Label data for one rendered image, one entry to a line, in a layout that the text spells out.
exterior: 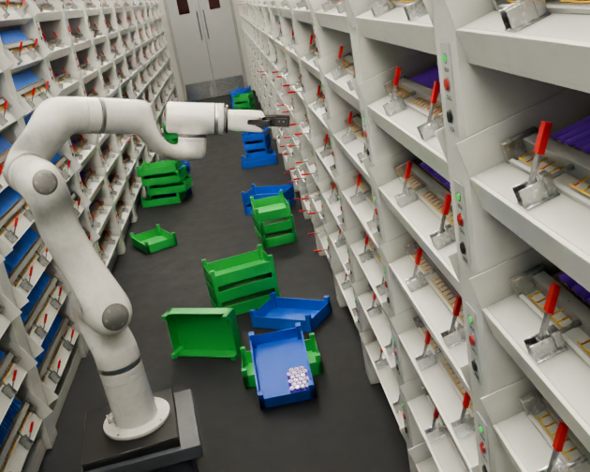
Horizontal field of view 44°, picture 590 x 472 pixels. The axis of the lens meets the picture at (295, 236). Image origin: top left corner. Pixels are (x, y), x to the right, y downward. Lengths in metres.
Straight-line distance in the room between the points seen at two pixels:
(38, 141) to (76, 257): 0.30
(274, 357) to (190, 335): 0.51
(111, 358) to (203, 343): 1.18
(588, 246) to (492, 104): 0.32
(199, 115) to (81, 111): 0.32
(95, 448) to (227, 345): 1.12
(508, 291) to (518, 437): 0.21
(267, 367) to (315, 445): 0.46
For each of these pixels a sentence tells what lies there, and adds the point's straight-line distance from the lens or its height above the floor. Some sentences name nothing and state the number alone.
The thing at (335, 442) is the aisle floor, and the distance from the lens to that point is 2.44.
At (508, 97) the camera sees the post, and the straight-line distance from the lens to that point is 0.99.
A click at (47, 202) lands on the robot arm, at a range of 1.81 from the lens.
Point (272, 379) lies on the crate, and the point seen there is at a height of 0.05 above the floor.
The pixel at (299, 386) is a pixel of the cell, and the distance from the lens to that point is 2.63.
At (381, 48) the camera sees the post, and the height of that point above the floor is 1.23.
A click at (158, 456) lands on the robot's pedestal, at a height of 0.28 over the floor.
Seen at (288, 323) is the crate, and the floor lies 0.03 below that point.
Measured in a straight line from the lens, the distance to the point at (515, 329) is 0.99.
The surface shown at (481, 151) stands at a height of 1.14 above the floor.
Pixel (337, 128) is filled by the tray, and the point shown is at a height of 0.94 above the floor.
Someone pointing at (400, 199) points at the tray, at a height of 0.94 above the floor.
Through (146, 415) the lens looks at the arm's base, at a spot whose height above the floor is 0.35.
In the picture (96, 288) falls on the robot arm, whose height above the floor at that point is 0.75.
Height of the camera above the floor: 1.38
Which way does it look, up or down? 18 degrees down
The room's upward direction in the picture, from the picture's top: 10 degrees counter-clockwise
